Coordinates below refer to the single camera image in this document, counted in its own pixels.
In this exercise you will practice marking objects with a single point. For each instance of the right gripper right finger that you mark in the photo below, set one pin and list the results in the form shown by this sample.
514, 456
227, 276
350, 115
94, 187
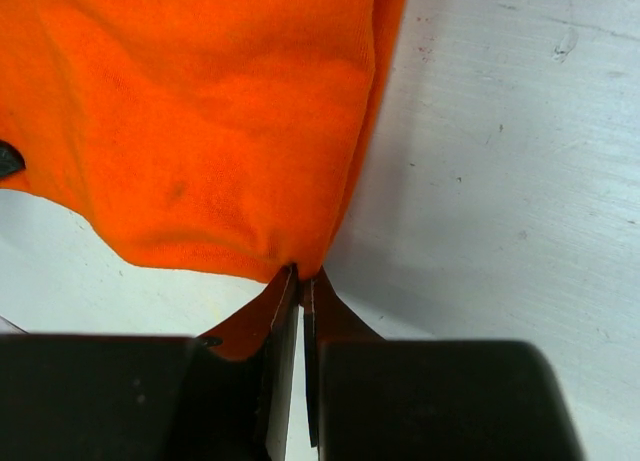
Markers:
370, 398

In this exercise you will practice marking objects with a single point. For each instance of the orange t shirt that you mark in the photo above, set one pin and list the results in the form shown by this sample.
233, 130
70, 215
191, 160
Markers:
222, 136

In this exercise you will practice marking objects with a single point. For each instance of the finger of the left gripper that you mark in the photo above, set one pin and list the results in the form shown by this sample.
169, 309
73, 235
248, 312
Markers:
11, 160

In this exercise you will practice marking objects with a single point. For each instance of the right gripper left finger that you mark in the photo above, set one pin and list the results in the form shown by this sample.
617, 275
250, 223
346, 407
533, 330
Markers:
223, 395

